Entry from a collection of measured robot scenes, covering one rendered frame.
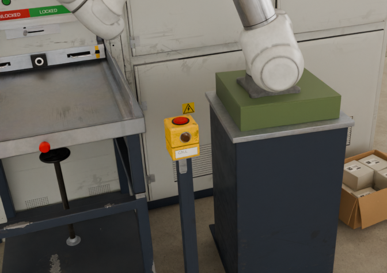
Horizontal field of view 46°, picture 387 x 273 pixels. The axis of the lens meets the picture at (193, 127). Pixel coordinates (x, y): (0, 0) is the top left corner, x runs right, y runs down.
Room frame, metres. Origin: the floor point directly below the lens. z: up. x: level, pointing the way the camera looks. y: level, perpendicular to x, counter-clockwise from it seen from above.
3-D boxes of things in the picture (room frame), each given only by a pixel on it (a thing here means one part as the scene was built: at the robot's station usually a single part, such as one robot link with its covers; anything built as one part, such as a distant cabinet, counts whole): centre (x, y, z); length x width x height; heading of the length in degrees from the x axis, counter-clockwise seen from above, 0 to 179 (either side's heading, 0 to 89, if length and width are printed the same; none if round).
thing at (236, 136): (1.55, -0.30, 0.74); 0.43 x 0.43 x 0.02; 9
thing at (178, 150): (1.14, 0.03, 0.85); 0.08 x 0.08 x 0.10; 15
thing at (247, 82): (1.54, -0.27, 0.87); 0.22 x 0.18 x 0.06; 11
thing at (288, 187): (1.55, -0.30, 0.37); 0.40 x 0.40 x 0.73; 9
